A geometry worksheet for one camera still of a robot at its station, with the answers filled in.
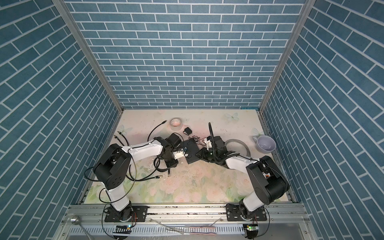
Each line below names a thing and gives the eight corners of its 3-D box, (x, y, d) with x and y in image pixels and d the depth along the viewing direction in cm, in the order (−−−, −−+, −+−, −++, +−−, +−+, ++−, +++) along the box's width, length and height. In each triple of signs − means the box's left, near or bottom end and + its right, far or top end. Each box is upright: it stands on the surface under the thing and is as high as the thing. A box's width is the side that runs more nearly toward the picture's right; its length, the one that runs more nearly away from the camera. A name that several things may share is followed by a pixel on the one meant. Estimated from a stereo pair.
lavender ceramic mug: (255, 154, 97) (259, 149, 92) (251, 140, 104) (254, 135, 99) (274, 155, 97) (278, 149, 92) (269, 141, 104) (272, 135, 99)
